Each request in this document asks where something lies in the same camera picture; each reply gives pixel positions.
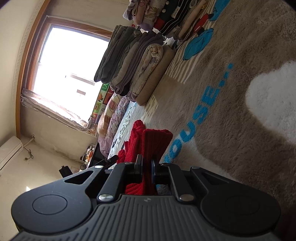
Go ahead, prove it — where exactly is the red knit sweater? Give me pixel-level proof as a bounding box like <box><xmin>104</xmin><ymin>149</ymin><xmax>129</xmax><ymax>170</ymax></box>
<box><xmin>117</xmin><ymin>120</ymin><xmax>173</xmax><ymax>195</ymax></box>

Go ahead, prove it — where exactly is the left stack of folded clothes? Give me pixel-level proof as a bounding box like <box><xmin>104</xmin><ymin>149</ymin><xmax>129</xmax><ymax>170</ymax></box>
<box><xmin>94</xmin><ymin>25</ymin><xmax>175</xmax><ymax>105</ymax></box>

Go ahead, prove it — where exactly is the stack of folded clothes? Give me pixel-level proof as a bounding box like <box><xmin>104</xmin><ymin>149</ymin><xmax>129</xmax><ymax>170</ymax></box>
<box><xmin>94</xmin><ymin>25</ymin><xmax>175</xmax><ymax>105</ymax></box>
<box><xmin>123</xmin><ymin>0</ymin><xmax>208</xmax><ymax>41</ymax></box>

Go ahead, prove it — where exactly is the right stack of folded clothes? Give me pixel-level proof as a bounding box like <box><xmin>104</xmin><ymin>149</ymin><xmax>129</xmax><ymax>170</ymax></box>
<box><xmin>123</xmin><ymin>0</ymin><xmax>208</xmax><ymax>41</ymax></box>

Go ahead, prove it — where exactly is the dark desk with clutter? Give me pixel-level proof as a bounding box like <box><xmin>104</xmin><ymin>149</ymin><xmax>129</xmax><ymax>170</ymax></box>
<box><xmin>80</xmin><ymin>143</ymin><xmax>105</xmax><ymax>171</ymax></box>

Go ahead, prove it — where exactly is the purple floral quilt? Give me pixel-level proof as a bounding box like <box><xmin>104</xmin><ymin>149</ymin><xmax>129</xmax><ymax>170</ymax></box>
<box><xmin>98</xmin><ymin>96</ymin><xmax>130</xmax><ymax>158</ymax></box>

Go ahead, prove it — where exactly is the colourful alphabet headboard mat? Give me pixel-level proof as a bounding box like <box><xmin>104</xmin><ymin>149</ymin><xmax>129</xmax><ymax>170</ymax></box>
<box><xmin>87</xmin><ymin>83</ymin><xmax>114</xmax><ymax>136</ymax></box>

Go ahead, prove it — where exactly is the yellow patterned pillow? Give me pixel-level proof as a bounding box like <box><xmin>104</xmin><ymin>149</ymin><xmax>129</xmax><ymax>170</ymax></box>
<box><xmin>97</xmin><ymin>93</ymin><xmax>122</xmax><ymax>138</ymax></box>

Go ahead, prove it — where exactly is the window curtain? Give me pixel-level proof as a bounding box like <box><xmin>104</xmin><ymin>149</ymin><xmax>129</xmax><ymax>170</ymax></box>
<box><xmin>20</xmin><ymin>88</ymin><xmax>92</xmax><ymax>133</ymax></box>

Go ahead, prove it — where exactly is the Mickey Mouse grey blanket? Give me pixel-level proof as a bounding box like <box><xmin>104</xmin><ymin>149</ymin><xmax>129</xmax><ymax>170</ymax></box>
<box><xmin>110</xmin><ymin>1</ymin><xmax>295</xmax><ymax>209</ymax></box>

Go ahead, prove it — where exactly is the white wall air conditioner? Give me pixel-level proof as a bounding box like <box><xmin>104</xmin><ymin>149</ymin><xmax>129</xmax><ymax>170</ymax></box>
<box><xmin>0</xmin><ymin>136</ymin><xmax>23</xmax><ymax>171</ymax></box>

